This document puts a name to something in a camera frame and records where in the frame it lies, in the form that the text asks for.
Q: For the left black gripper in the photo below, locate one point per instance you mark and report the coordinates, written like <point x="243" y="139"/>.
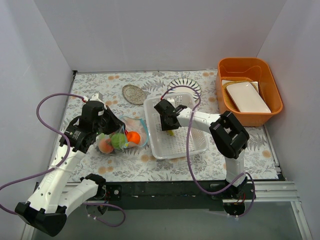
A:
<point x="111" y="120"/>

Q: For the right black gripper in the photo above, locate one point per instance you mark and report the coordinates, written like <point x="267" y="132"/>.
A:
<point x="169" y="123"/>

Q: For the large green custard apple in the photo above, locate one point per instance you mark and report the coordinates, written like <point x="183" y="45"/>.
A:
<point x="118" y="141"/>

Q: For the clear zip top bag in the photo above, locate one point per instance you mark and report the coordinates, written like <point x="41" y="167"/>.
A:
<point x="130" y="124"/>

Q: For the orange fruit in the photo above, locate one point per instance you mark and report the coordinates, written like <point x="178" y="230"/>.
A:
<point x="133" y="137"/>

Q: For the peach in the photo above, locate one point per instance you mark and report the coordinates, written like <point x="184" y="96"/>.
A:
<point x="105" y="146"/>

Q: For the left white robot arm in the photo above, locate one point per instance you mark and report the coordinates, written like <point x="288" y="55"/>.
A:
<point x="48" y="207"/>

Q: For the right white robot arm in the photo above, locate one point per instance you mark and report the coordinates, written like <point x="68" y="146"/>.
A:
<point x="229" y="135"/>

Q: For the white plastic basket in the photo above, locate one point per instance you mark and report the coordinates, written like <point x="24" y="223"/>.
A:
<point x="164" y="146"/>

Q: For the floral tablecloth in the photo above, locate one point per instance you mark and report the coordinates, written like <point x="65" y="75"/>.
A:
<point x="139" y="164"/>

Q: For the speckled grey oval dish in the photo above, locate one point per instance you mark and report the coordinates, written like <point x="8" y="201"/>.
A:
<point x="134" y="94"/>

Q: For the blue striped round plate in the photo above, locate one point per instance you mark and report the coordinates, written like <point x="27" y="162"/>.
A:
<point x="185" y="85"/>

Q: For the white rectangular plate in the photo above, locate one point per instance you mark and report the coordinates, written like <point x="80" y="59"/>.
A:
<point x="246" y="98"/>

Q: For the orange plastic bin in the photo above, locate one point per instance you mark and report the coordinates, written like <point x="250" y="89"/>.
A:
<point x="249" y="69"/>

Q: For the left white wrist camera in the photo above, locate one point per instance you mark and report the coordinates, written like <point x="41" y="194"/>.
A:
<point x="95" y="97"/>

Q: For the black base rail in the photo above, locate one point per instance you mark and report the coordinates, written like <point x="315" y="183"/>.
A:
<point x="171" y="195"/>

